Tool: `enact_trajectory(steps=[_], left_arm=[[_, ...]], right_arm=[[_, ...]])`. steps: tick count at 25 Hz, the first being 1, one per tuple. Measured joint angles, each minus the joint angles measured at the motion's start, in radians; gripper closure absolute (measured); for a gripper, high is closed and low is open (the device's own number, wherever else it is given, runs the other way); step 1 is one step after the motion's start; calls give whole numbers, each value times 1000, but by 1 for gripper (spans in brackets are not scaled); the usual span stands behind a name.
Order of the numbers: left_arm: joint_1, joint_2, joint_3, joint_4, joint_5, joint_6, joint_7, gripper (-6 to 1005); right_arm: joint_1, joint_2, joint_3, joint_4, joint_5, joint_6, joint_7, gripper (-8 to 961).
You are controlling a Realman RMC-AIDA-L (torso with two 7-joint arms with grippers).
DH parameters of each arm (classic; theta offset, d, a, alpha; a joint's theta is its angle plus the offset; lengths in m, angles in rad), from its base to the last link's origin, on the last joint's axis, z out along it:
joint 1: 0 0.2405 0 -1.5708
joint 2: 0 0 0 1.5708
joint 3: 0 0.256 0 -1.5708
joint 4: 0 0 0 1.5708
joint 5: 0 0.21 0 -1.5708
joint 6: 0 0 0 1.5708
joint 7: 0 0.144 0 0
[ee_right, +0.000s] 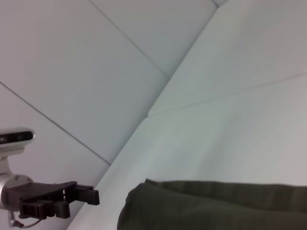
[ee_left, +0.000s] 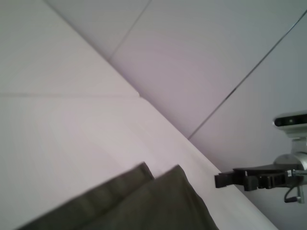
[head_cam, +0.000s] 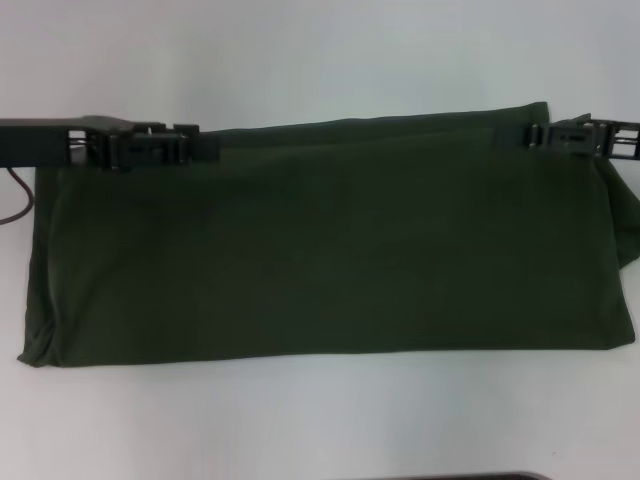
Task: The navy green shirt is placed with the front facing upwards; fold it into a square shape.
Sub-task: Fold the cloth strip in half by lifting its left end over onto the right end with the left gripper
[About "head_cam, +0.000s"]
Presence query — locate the dark green FREE t-shirt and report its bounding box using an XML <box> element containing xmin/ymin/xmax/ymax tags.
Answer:
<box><xmin>14</xmin><ymin>101</ymin><xmax>640</xmax><ymax>370</ymax></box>

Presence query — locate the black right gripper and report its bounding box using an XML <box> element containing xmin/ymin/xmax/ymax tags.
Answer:
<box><xmin>492</xmin><ymin>115</ymin><xmax>640</xmax><ymax>162</ymax></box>

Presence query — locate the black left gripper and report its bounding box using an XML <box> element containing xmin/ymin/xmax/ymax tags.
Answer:
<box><xmin>0</xmin><ymin>115</ymin><xmax>222</xmax><ymax>174</ymax></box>

